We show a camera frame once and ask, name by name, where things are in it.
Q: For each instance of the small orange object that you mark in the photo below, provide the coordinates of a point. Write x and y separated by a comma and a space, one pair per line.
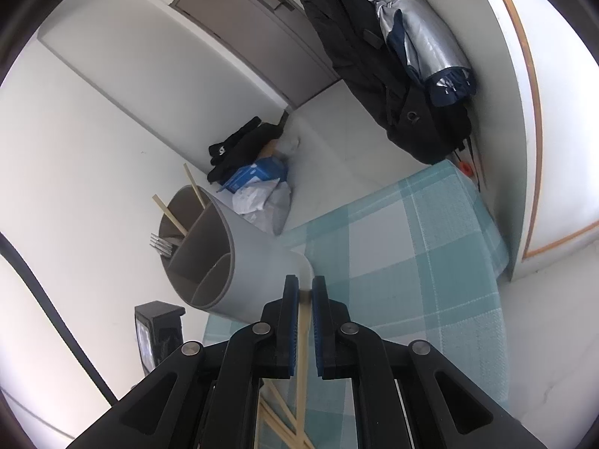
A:
466, 168

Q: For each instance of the silver folded umbrella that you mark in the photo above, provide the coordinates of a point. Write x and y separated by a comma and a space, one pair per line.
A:
421, 32

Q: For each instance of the black clothing pile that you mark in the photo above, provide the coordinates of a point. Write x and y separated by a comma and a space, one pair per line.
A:
238, 147

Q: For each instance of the teal plaid tablecloth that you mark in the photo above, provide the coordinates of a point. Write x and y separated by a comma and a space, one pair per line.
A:
412, 266

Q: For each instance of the translucent grey plastic bag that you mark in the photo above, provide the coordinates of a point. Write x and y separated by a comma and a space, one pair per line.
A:
278, 210

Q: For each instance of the pale bamboo chopstick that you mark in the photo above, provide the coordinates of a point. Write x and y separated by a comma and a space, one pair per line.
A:
195, 187
304, 360
169, 217

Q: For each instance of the black jacket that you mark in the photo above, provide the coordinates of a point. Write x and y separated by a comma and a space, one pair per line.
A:
365, 65

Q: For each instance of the grey entrance door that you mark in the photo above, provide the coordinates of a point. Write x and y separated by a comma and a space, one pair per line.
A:
252, 28

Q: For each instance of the white plastic mailer bag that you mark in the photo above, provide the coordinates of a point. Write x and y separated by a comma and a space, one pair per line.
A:
250, 199

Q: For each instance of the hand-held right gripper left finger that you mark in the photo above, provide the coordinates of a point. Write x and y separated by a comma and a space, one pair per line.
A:
292, 322

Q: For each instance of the grey cylindrical utensil holder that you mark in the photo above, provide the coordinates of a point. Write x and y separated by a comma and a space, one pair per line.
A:
252, 262

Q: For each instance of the white panel with wooden trim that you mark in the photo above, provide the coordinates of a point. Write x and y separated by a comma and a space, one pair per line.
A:
561, 173

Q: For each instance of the blue cardboard box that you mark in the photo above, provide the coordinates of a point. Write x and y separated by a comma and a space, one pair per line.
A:
255, 173

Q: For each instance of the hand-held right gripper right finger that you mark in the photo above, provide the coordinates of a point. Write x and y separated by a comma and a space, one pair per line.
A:
319, 322

